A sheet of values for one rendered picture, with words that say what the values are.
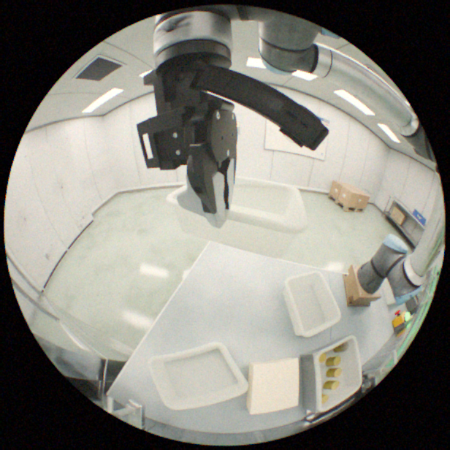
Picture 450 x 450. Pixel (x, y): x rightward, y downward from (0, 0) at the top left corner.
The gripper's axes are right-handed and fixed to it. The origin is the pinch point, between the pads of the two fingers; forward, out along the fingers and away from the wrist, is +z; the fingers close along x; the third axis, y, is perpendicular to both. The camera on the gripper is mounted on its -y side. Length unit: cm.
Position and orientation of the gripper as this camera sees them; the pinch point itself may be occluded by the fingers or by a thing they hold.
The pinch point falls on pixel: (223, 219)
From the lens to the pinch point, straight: 18.2
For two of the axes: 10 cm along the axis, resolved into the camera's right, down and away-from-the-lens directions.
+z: 0.4, 7.2, 6.9
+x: -3.4, 6.7, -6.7
